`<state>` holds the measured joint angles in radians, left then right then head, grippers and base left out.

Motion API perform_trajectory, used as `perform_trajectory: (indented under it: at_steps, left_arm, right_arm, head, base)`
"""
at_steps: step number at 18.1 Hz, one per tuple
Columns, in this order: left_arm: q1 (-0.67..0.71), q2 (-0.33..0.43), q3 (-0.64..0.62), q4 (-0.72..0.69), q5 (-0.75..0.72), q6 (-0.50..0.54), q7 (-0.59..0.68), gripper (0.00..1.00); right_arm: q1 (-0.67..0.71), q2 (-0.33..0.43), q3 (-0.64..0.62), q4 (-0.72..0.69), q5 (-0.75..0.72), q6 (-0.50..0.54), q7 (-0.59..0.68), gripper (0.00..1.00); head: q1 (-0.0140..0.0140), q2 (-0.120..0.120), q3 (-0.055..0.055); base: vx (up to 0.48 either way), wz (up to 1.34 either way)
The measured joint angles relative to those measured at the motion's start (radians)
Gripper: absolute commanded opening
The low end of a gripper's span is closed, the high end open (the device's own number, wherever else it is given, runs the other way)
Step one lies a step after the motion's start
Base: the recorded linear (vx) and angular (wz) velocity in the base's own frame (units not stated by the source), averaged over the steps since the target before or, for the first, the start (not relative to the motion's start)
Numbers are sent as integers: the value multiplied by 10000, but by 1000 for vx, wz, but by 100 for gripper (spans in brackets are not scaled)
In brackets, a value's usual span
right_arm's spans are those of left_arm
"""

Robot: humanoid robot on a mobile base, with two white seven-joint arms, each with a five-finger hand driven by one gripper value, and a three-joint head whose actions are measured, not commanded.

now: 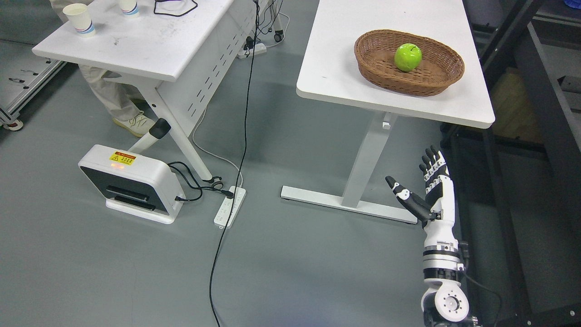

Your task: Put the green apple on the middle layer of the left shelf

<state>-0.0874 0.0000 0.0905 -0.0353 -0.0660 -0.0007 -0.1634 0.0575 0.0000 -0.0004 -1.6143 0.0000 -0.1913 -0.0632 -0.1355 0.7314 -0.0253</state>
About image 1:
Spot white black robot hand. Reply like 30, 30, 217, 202
385, 146, 456, 228

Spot green apple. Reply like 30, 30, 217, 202
394, 43, 423, 72

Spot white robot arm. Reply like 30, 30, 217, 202
421, 221, 479, 327

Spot black metal shelf rack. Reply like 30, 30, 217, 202
441, 0, 581, 327

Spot brown wicker basket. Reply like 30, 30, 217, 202
354, 29, 465, 96

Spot white standing desk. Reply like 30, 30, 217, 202
281, 0, 495, 224

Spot white power strip floor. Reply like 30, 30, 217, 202
214, 186, 246, 228

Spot white power strip far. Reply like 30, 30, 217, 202
236, 43, 267, 59

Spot white box device warning label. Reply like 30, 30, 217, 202
78, 144, 185, 225

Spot white folding table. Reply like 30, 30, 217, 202
33, 0, 256, 183

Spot white sneaker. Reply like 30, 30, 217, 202
113, 110, 155, 138

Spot person leg beige trousers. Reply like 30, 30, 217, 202
79, 64, 143, 121

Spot white paper cup right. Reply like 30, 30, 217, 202
118, 0, 140, 17

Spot white paper cup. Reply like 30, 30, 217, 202
118, 0, 140, 17
62, 3, 96, 37

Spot white paper cup left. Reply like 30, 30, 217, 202
62, 3, 96, 37

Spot long black cable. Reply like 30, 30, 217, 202
209, 0, 261, 327

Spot black device power cord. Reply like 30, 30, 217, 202
167, 161, 235, 202

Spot black looped cable on table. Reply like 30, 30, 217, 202
153, 0, 198, 18

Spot aluminium frame rail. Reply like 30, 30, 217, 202
1, 58, 66, 132

